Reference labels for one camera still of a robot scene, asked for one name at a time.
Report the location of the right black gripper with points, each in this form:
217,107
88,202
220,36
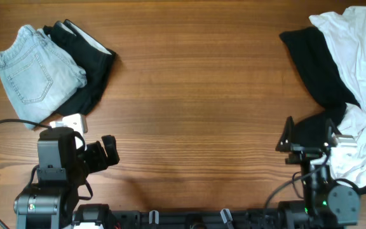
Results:
305,150

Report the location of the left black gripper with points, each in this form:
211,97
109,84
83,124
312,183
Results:
103,159

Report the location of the light blue denim jeans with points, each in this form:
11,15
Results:
37,75

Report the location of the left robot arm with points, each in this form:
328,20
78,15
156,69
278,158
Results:
52,202

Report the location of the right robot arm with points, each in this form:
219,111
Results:
326,202

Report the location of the folded black garment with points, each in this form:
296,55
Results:
89,54

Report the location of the black garment right pile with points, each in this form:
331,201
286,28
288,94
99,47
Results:
318,71

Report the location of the white t-shirt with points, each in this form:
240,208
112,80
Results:
345,36

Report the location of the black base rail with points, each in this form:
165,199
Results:
223,219

